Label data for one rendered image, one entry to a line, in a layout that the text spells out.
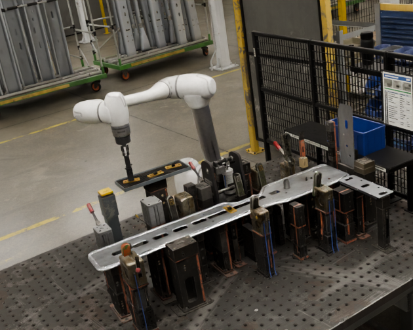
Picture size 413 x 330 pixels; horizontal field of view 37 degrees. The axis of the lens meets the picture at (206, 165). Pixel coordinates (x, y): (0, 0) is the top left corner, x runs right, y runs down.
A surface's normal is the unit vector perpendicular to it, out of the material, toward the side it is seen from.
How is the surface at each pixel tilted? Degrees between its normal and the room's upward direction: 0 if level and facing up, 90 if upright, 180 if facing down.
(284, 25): 92
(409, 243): 0
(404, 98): 90
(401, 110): 90
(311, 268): 0
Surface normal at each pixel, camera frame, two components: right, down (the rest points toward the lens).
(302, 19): -0.81, 0.33
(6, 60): 0.47, 0.20
